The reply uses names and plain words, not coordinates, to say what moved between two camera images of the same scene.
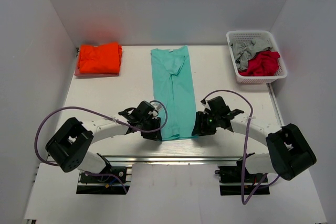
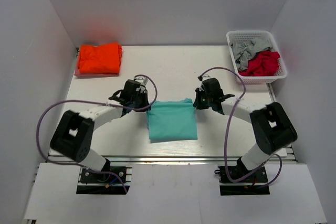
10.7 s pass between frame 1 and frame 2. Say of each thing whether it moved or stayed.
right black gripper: moved
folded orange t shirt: stayed
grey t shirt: stayed
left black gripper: moved
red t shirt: stayed
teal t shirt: moved
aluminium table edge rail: stayed
